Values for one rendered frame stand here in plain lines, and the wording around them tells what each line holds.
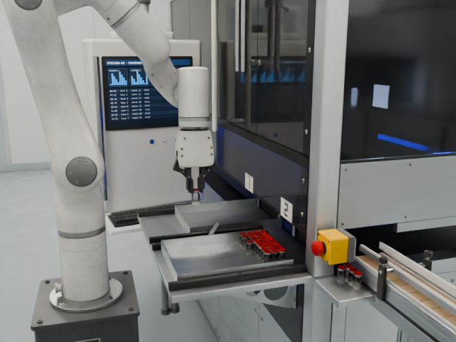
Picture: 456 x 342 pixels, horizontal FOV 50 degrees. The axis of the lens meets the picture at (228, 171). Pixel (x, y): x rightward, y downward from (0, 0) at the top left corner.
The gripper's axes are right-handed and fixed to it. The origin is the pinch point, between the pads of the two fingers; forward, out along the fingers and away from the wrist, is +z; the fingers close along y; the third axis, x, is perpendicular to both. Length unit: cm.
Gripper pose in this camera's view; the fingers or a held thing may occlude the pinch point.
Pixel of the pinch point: (195, 184)
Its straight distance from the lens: 133.0
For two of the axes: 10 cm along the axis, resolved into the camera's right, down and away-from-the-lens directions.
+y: -9.4, 0.6, -3.5
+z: 0.1, 9.9, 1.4
